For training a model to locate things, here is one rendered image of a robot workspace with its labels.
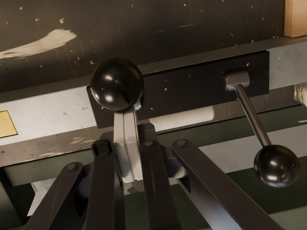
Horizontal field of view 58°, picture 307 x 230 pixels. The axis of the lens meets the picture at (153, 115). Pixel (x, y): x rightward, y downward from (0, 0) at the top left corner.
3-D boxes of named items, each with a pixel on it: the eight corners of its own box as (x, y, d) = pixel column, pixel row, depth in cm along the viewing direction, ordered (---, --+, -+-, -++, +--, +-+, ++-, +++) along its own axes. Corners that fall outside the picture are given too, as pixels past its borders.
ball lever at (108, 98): (148, 116, 31) (149, 101, 18) (115, 123, 31) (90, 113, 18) (141, 84, 31) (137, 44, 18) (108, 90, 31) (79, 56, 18)
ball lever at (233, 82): (244, 81, 33) (299, 189, 25) (213, 87, 33) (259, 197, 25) (251, 57, 30) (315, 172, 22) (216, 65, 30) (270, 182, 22)
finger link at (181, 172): (141, 166, 15) (195, 154, 15) (136, 124, 20) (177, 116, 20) (146, 187, 16) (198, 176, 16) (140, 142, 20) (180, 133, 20)
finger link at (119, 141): (135, 181, 17) (124, 184, 17) (130, 130, 24) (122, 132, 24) (125, 142, 16) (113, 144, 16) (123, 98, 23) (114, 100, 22)
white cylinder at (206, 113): (150, 125, 37) (208, 113, 38) (153, 136, 35) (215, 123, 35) (146, 105, 36) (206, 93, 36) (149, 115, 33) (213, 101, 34)
